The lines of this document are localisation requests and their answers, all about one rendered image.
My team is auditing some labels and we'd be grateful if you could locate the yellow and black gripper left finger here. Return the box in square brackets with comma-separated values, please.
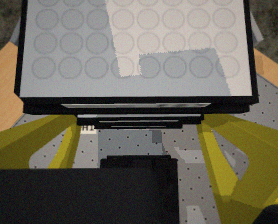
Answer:
[0, 115, 82, 169]

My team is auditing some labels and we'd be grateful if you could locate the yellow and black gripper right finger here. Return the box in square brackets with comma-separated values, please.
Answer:
[196, 114, 278, 224]

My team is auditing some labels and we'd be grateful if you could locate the grey slotted shelf rack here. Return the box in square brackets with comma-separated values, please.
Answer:
[9, 11, 263, 47]

